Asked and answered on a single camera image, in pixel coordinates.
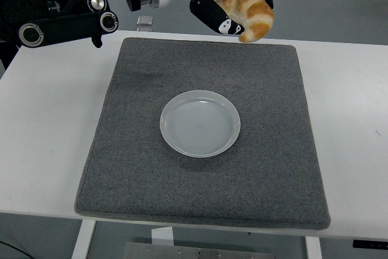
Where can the grey metal plate with screws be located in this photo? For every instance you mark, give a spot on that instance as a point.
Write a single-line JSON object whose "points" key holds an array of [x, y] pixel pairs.
{"points": [[182, 253]]}

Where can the white table bracket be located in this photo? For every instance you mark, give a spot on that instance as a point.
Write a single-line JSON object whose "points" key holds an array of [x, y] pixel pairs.
{"points": [[162, 236]]}

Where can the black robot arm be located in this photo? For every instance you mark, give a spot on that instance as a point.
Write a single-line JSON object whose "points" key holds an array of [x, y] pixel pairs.
{"points": [[60, 25]]}

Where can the pale grey round plate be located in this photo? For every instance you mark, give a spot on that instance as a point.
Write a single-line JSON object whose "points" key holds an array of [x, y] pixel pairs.
{"points": [[200, 125]]}

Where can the black table control panel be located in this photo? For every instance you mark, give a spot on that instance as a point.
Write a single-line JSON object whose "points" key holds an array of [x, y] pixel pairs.
{"points": [[369, 244]]}

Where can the white table leg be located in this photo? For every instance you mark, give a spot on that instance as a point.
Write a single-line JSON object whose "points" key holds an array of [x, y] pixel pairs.
{"points": [[82, 240], [313, 250]]}

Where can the grey felt mat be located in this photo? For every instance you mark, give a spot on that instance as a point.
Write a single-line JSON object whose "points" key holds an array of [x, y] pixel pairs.
{"points": [[242, 180]]}

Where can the golden croissant bread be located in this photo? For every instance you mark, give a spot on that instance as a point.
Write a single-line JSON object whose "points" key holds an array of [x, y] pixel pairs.
{"points": [[254, 13]]}

